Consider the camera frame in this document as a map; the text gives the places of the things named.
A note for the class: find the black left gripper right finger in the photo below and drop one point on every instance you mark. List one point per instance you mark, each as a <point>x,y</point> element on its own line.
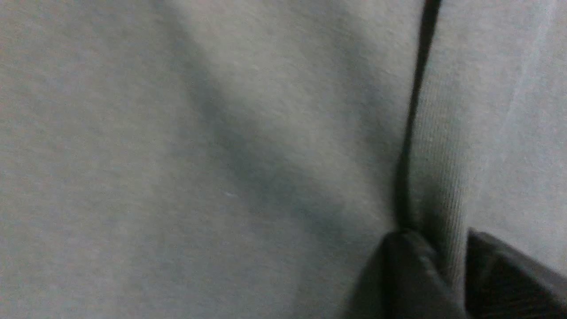
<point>504,283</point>

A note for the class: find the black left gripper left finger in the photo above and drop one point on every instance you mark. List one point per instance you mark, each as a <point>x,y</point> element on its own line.
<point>401,281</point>

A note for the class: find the dark gray long-sleeved shirt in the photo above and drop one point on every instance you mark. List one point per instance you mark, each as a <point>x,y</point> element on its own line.
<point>243,159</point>

